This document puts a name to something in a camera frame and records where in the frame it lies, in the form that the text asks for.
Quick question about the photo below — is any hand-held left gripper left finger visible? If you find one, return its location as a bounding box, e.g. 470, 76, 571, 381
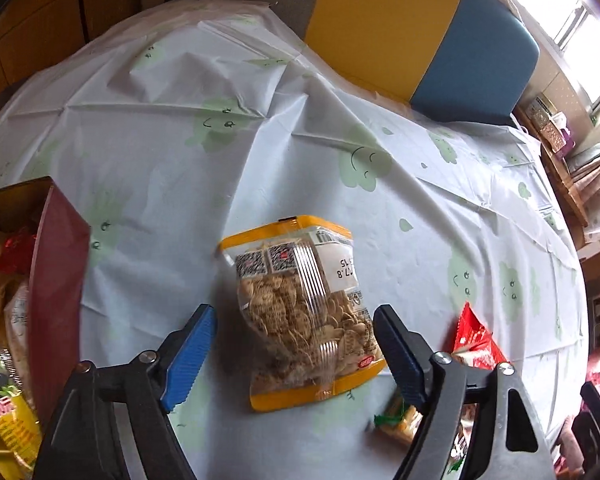
32, 304, 217, 480

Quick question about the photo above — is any pink speckled box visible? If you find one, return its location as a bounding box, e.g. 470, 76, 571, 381
540, 112, 577, 154

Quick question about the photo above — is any red foil snack packet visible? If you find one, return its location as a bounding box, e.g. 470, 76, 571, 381
0, 227, 38, 274

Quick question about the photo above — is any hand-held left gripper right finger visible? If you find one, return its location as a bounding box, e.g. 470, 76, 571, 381
372, 304, 556, 480

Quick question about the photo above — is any window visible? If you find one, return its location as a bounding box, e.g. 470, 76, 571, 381
495, 0, 600, 111

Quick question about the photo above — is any grey yellow blue headboard cushion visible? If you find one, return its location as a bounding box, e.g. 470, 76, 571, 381
200, 0, 540, 126

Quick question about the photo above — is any green yellow small packet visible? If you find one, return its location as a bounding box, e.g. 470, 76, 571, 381
372, 395, 426, 442

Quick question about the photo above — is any gold tin box red outside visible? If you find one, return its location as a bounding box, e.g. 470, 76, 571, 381
0, 176, 92, 480

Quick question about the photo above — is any black chair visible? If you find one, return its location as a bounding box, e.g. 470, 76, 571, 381
572, 381, 600, 462

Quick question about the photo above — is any orange-edged seed bag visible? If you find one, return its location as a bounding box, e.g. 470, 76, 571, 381
219, 215, 387, 412

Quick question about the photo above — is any wooden wardrobe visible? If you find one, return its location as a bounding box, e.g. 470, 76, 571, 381
0, 0, 176, 111

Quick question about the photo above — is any clear brown bread packet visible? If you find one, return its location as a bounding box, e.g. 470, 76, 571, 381
2, 280, 36, 396

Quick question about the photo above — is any wooden shelf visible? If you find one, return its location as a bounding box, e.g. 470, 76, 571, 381
540, 140, 597, 227

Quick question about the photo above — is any white green-printed tablecloth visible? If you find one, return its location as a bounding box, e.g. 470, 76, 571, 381
0, 0, 588, 480

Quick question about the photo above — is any patterned box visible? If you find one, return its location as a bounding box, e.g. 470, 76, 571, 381
525, 92, 562, 122

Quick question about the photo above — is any yellow black snack packet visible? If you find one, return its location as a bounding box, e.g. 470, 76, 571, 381
0, 395, 44, 472

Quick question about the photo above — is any grey seat cushion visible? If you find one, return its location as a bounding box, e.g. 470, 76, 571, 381
567, 140, 600, 172

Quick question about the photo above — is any red white snack packet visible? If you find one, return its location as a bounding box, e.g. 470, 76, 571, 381
450, 301, 511, 368

